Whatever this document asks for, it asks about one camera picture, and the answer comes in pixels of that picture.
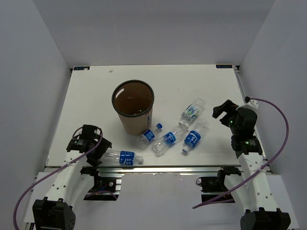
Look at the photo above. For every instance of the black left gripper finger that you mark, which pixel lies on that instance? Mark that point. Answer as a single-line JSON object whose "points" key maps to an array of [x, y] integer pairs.
{"points": [[102, 148], [94, 160]]}

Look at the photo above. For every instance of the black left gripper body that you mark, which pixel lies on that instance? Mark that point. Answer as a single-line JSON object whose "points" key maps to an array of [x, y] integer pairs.
{"points": [[93, 155]]}

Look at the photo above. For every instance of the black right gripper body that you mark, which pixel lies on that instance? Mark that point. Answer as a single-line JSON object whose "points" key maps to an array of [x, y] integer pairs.
{"points": [[233, 128]]}

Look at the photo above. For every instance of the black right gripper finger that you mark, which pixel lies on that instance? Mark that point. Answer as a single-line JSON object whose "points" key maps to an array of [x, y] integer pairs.
{"points": [[225, 120], [228, 106]]}

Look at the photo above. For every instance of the clear bottle green blue label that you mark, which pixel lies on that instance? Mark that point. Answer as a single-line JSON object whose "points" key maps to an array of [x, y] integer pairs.
{"points": [[192, 111]]}

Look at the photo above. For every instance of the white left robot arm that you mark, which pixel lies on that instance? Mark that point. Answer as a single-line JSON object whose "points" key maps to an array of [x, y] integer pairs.
{"points": [[73, 181]]}

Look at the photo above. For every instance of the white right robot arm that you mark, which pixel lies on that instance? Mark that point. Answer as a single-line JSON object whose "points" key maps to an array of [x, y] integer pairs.
{"points": [[250, 190]]}

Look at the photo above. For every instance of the brown cylindrical paper bin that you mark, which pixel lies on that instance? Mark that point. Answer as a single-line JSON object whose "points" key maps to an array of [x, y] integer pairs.
{"points": [[133, 101]]}

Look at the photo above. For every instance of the small clear bottle blue cap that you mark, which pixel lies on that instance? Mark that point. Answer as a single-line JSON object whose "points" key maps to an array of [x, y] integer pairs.
{"points": [[148, 136]]}

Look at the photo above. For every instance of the blue sticker back right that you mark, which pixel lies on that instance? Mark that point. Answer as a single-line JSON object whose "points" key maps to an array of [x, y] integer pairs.
{"points": [[223, 66]]}

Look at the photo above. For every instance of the blue sticker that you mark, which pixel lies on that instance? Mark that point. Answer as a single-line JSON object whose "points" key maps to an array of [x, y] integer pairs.
{"points": [[76, 68], [223, 66]]}

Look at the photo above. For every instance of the blue sticker back left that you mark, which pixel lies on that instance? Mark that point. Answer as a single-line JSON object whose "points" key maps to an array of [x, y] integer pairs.
{"points": [[76, 68]]}

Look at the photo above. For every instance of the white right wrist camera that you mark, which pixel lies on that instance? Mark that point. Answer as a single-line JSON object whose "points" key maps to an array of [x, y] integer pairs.
{"points": [[250, 104]]}

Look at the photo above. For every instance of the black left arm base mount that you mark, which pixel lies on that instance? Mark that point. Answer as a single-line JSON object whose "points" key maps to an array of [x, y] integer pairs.
{"points": [[106, 187]]}

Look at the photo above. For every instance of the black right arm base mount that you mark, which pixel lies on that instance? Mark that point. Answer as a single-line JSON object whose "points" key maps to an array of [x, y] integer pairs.
{"points": [[212, 186]]}

